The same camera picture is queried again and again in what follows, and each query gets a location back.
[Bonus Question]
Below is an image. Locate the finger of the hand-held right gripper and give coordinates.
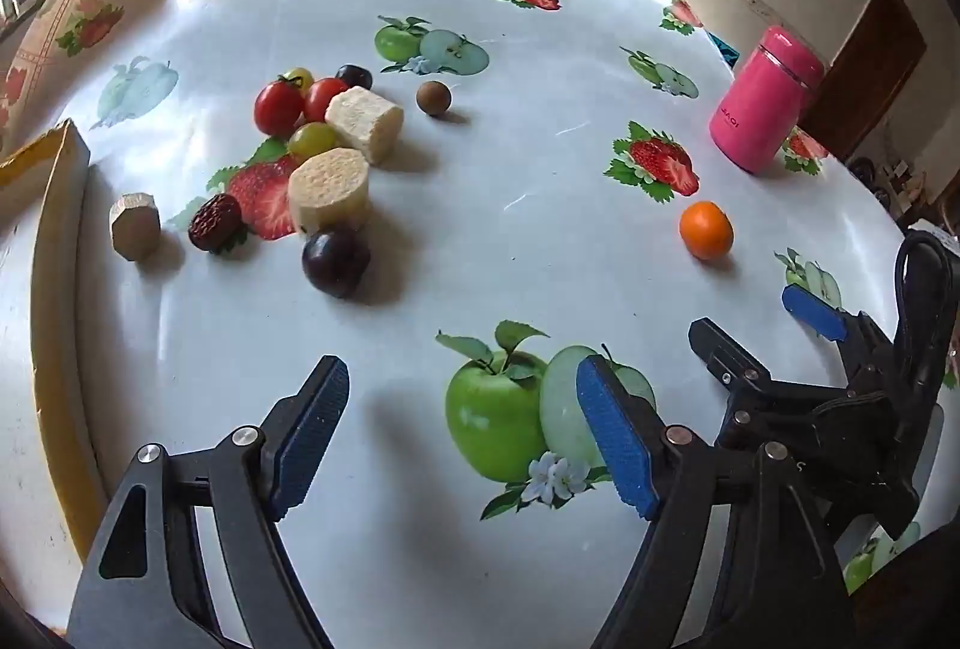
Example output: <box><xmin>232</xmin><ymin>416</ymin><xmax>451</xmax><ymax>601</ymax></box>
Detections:
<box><xmin>781</xmin><ymin>283</ymin><xmax>901</xmax><ymax>387</ymax></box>
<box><xmin>688</xmin><ymin>317</ymin><xmax>856</xmax><ymax>447</ymax></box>

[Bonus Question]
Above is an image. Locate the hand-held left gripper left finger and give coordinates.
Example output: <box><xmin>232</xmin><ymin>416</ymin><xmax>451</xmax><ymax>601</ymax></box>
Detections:
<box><xmin>66</xmin><ymin>355</ymin><xmax>350</xmax><ymax>649</ymax></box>

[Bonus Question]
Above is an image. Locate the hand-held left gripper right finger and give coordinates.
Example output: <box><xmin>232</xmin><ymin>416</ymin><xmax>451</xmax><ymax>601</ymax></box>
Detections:
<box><xmin>576</xmin><ymin>353</ymin><xmax>856</xmax><ymax>649</ymax></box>

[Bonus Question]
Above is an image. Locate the small orange mandarin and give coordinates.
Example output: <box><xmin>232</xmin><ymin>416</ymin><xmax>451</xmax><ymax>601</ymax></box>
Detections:
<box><xmin>679</xmin><ymin>201</ymin><xmax>734</xmax><ymax>261</ymax></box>

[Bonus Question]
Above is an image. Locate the large dark plum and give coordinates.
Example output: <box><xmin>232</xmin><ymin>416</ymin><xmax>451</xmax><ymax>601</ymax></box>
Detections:
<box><xmin>301</xmin><ymin>227</ymin><xmax>372</xmax><ymax>300</ymax></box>

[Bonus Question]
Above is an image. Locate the red dried date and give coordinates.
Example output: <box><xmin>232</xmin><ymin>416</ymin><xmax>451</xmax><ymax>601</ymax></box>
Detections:
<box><xmin>187</xmin><ymin>193</ymin><xmax>243</xmax><ymax>252</ymax></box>

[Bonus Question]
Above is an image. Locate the yellow-rimmed white foam tray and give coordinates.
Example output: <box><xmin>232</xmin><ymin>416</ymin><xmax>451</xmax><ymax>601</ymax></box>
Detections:
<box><xmin>0</xmin><ymin>119</ymin><xmax>110</xmax><ymax>567</ymax></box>

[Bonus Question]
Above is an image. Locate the brown longan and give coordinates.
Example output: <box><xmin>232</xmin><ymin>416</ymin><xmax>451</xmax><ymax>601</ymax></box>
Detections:
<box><xmin>417</xmin><ymin>80</ymin><xmax>453</xmax><ymax>117</ymax></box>

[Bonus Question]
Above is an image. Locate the pink thermos cup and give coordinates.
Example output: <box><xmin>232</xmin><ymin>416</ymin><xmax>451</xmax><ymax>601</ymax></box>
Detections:
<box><xmin>709</xmin><ymin>25</ymin><xmax>826</xmax><ymax>174</ymax></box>

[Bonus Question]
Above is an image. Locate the fruit-printed white tablecloth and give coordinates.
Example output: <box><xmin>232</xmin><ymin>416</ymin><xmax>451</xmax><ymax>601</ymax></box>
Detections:
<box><xmin>0</xmin><ymin>0</ymin><xmax>960</xmax><ymax>649</ymax></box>

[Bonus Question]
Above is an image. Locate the brown wooden door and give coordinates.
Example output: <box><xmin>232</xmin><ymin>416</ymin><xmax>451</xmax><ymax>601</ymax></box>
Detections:
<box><xmin>799</xmin><ymin>0</ymin><xmax>929</xmax><ymax>164</ymax></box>

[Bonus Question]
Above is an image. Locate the octagonal wooden block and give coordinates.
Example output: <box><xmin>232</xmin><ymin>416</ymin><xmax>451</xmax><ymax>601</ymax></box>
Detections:
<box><xmin>109</xmin><ymin>193</ymin><xmax>162</xmax><ymax>261</ymax></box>

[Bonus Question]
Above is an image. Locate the blue packet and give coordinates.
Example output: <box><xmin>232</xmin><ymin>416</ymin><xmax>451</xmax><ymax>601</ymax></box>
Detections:
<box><xmin>705</xmin><ymin>29</ymin><xmax>741</xmax><ymax>70</ymax></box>

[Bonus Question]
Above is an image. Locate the green grape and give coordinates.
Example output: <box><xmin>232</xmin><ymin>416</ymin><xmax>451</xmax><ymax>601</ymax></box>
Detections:
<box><xmin>288</xmin><ymin>122</ymin><xmax>338</xmax><ymax>161</ymax></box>

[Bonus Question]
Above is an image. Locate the red cherry tomato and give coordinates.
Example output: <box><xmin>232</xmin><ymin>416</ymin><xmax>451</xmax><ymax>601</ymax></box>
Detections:
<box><xmin>253</xmin><ymin>79</ymin><xmax>305</xmax><ymax>137</ymax></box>
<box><xmin>303</xmin><ymin>77</ymin><xmax>351</xmax><ymax>125</ymax></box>

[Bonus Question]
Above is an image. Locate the black cable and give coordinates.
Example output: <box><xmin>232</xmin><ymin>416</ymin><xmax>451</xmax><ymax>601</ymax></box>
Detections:
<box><xmin>894</xmin><ymin>227</ymin><xmax>960</xmax><ymax>387</ymax></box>

